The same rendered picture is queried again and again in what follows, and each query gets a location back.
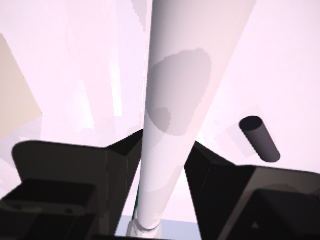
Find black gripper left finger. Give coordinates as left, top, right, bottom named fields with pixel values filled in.
left=11, top=129, right=143, bottom=235

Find grey metal cup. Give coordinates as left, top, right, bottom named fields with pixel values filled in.
left=126, top=207, right=162, bottom=239

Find white cylindrical rod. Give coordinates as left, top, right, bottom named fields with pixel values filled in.
left=137, top=0, right=256, bottom=229

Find black cylinder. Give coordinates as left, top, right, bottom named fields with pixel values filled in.
left=238, top=116, right=280, bottom=163

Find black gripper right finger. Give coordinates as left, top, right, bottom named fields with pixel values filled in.
left=184, top=140, right=320, bottom=240

